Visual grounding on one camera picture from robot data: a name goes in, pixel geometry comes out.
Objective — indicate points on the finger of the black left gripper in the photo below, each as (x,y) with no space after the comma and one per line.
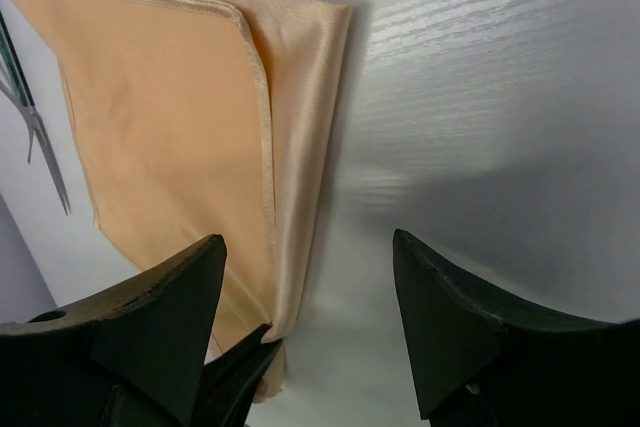
(228,384)

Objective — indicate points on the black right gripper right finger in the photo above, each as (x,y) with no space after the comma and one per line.
(482,356)

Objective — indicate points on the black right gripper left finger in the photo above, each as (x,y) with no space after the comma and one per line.
(130,355)

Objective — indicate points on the beige cloth napkin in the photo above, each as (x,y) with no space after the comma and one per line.
(197,117)

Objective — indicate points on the green handled knife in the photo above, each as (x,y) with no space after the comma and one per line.
(9,55)

